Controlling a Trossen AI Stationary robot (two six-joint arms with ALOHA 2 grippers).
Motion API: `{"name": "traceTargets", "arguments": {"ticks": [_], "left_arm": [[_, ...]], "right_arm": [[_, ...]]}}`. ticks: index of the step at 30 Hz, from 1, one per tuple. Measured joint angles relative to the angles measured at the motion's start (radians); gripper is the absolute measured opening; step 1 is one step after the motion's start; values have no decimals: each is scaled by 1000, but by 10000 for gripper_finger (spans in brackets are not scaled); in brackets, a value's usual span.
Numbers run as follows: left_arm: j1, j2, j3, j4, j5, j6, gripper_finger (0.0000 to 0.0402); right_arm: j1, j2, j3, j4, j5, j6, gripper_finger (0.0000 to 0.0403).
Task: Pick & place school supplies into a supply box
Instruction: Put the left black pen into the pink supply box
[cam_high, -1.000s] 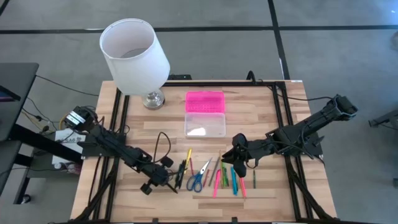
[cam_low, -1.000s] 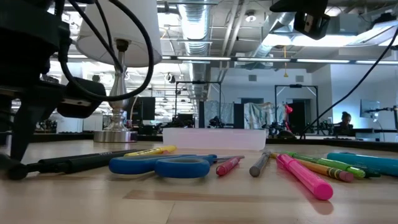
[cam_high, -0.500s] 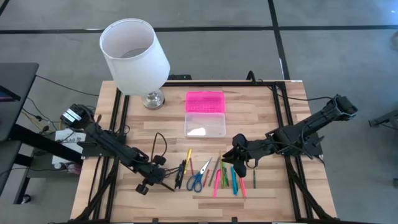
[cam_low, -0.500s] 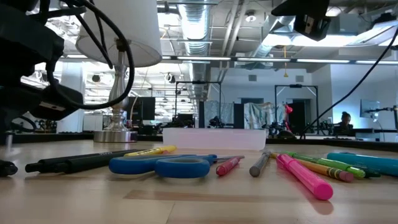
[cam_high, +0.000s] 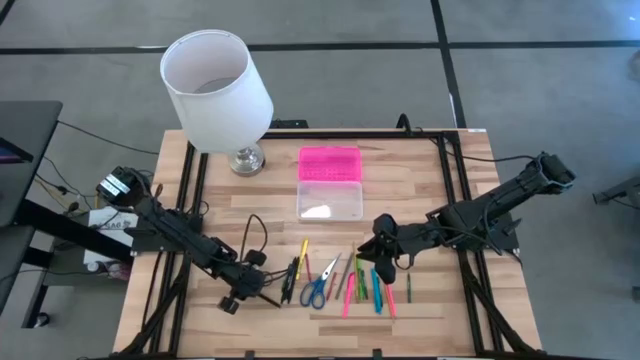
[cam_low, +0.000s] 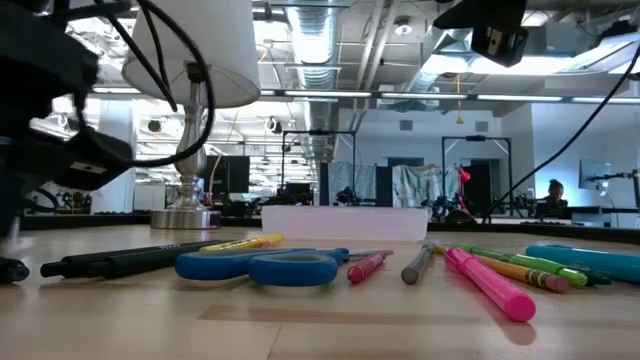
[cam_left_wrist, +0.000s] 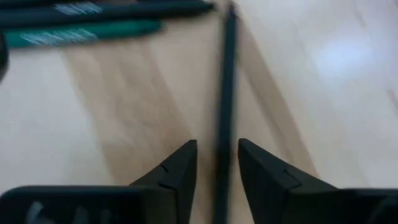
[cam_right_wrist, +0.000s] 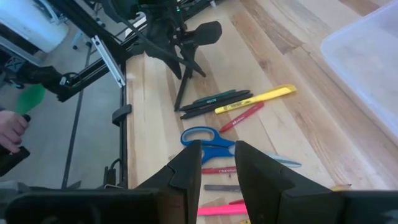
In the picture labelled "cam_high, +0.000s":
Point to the thin pink pen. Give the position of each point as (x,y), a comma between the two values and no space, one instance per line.
(392,300)

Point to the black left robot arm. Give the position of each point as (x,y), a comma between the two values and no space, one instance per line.
(170,225)

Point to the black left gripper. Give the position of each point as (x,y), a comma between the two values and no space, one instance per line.
(247,285)

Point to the grey pen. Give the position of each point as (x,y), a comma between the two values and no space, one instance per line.
(344,276)

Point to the white printed cardboard box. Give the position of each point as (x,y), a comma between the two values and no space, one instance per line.
(117,216)

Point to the thin red pen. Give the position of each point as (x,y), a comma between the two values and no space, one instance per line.
(308,270)

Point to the black desk leg frame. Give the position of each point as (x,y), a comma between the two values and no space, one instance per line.
(65,227)

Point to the light green marker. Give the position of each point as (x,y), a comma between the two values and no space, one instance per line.
(359,280)

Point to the black desk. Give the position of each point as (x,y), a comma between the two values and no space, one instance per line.
(30,130)

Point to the thin dark green pen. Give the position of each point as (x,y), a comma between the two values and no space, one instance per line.
(408,290)

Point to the pink lidded clear supply box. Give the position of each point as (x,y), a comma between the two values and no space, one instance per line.
(330,165)

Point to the clear plastic storage box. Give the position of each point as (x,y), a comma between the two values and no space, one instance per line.
(350,134)

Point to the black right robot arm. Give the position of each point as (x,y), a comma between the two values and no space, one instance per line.
(480,207)

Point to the dark laptop screen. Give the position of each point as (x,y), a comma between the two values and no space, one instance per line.
(12,152)

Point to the teal marker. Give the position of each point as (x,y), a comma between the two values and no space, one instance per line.
(376,295)

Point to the black power strip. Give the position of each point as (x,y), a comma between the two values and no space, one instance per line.
(290,123)

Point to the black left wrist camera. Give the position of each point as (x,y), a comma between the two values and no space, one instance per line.
(256,257)

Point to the white shade silver table lamp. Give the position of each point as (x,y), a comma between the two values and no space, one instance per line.
(215,100)

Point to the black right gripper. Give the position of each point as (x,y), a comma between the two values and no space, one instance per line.
(392,240)

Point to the yellow highlighter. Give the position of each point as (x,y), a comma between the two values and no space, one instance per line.
(302,257)

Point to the dark green marker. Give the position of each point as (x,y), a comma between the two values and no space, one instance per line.
(365,287)

